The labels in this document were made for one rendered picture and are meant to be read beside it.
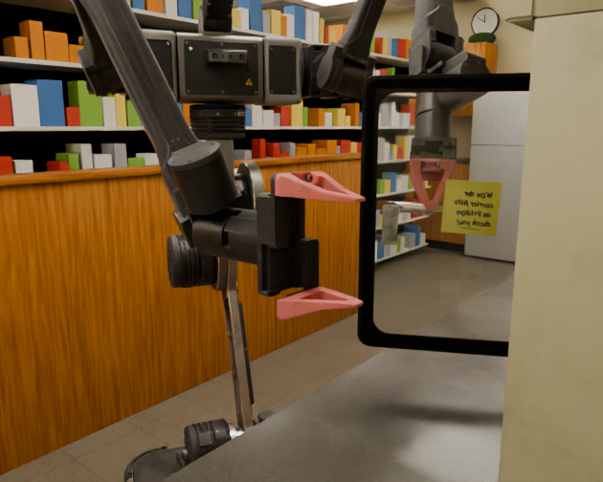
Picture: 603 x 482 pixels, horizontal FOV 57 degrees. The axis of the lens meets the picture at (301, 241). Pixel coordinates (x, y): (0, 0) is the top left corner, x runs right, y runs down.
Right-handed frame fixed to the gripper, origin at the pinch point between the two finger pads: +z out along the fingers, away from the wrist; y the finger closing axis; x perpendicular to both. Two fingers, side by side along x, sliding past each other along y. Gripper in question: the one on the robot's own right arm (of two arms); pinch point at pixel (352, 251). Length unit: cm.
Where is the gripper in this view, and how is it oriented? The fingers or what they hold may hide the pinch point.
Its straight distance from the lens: 51.2
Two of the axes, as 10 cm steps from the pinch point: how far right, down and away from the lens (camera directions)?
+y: 0.0, -9.8, -1.8
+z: 7.7, 1.1, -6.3
